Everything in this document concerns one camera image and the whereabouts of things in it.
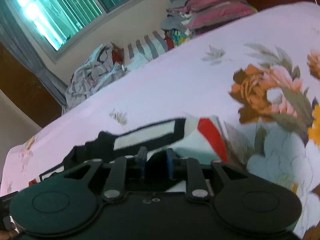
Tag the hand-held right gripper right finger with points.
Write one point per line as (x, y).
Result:
(171, 164)

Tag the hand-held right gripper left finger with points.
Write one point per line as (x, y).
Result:
(142, 162)

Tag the striped red black white sweater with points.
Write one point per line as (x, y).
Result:
(208, 132)

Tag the pile of grey white clothes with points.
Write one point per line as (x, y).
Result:
(95, 75)

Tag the bed with floral pink sheet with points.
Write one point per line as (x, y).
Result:
(175, 80)

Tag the grey white striped cloth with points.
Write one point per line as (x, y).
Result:
(150, 45)

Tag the brown wooden door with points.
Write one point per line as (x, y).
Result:
(22, 90)

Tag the colourful printed cloth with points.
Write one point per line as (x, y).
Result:
(176, 37)

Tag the window with green blinds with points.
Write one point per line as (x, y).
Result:
(62, 10)

